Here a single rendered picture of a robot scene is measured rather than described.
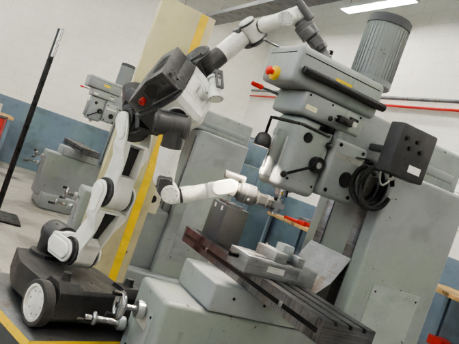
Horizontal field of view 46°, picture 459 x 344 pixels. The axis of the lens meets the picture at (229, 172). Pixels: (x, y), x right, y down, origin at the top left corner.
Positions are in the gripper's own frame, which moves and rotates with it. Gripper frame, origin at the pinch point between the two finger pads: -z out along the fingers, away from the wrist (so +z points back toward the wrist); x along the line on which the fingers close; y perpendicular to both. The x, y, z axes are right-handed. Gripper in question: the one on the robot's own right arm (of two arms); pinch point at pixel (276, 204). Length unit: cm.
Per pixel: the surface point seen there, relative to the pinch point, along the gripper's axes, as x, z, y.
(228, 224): 22.3, 13.2, 17.3
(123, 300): -22, 49, 55
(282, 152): -7.4, 7.3, -21.9
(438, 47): 504, -269, -273
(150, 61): 154, 81, -59
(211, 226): 32.7, 19.1, 22.1
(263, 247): -16.8, 3.2, 17.8
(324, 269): 3.7, -32.6, 20.6
